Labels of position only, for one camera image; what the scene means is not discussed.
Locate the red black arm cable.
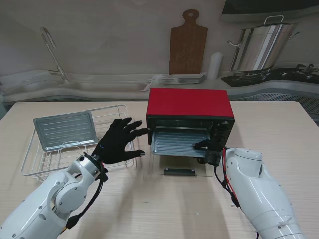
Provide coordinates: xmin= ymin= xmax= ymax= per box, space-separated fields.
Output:
xmin=213 ymin=148 xmax=242 ymax=209
xmin=65 ymin=161 xmax=106 ymax=229

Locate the ribbed grey metal baking tray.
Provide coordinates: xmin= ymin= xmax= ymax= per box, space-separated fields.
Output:
xmin=150 ymin=125 xmax=213 ymax=159
xmin=32 ymin=111 xmax=98 ymax=152

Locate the red black left arm cable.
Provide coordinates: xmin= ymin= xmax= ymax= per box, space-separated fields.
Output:
xmin=65 ymin=161 xmax=106 ymax=229

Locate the red black right arm cable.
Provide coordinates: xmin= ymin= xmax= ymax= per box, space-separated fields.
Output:
xmin=213 ymin=148 xmax=242 ymax=209

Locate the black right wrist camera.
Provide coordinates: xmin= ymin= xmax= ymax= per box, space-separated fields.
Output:
xmin=204 ymin=148 xmax=222 ymax=167

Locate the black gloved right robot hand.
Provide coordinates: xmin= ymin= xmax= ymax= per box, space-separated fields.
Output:
xmin=191 ymin=124 xmax=229 ymax=151

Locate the printed kitchen backdrop banner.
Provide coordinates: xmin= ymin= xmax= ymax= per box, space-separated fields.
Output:
xmin=0 ymin=0 xmax=319 ymax=103

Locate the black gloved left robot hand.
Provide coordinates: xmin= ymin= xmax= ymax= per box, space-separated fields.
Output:
xmin=92 ymin=117 xmax=150 ymax=165

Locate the red black toaster oven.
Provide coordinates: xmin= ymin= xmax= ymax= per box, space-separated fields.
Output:
xmin=146 ymin=87 xmax=236 ymax=156

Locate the white wire dish rack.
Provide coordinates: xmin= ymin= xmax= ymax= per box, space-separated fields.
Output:
xmin=21 ymin=104 xmax=135 ymax=180

